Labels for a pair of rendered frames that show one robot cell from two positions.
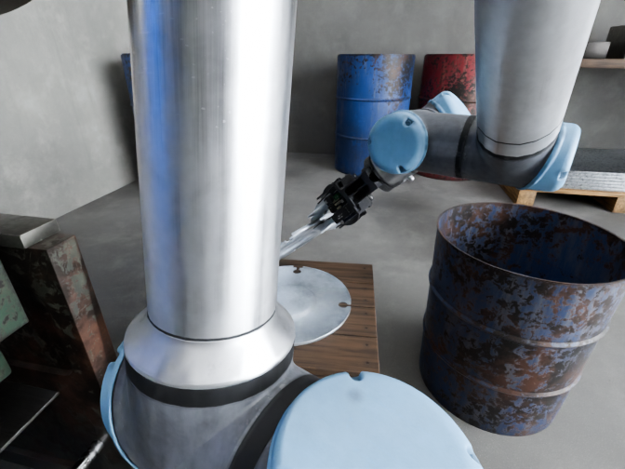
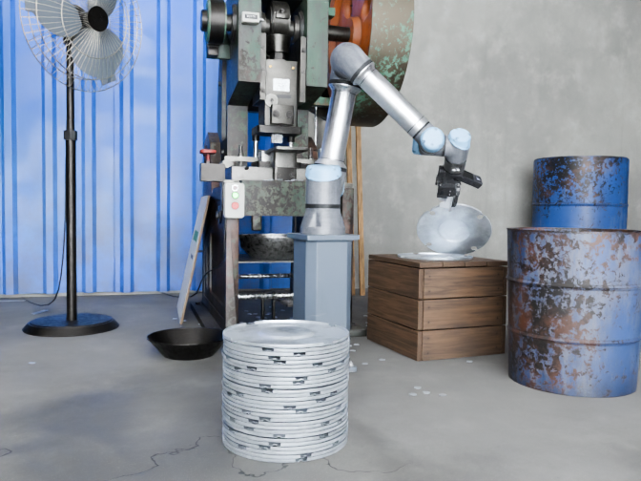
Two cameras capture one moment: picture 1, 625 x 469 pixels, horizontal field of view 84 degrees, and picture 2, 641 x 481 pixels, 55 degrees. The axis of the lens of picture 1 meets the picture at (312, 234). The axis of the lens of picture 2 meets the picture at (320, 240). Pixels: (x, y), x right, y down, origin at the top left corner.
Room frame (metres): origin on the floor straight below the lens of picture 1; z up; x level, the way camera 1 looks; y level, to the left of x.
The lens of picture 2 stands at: (-0.90, -1.85, 0.54)
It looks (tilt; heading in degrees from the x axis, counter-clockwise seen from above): 3 degrees down; 61
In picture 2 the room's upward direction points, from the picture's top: 1 degrees clockwise
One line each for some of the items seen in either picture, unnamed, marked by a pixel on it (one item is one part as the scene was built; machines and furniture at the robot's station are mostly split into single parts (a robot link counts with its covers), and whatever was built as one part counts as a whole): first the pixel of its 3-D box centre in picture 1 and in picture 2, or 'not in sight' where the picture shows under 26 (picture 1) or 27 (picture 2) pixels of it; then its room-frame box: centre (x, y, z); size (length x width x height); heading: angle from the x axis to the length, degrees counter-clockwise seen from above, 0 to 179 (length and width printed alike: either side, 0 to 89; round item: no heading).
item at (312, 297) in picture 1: (288, 300); (435, 256); (0.66, 0.06, 0.35); 0.29 x 0.29 x 0.01
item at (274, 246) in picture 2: not in sight; (275, 246); (0.28, 0.71, 0.36); 0.34 x 0.34 x 0.10
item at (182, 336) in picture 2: not in sight; (189, 345); (-0.24, 0.33, 0.04); 0.30 x 0.30 x 0.07
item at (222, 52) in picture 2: not in sight; (220, 28); (0.04, 0.78, 1.31); 0.22 x 0.12 x 0.22; 78
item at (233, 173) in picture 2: not in sight; (276, 176); (0.28, 0.71, 0.68); 0.45 x 0.30 x 0.06; 168
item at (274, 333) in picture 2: not in sight; (286, 332); (-0.28, -0.56, 0.25); 0.29 x 0.29 x 0.01
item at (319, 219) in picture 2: not in sight; (322, 219); (0.11, -0.04, 0.50); 0.15 x 0.15 x 0.10
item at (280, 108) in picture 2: not in sight; (279, 93); (0.27, 0.67, 1.04); 0.17 x 0.15 x 0.30; 78
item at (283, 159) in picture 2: not in sight; (285, 164); (0.24, 0.54, 0.72); 0.25 x 0.14 x 0.14; 78
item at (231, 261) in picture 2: not in sight; (212, 225); (0.04, 0.90, 0.45); 0.92 x 0.12 x 0.90; 78
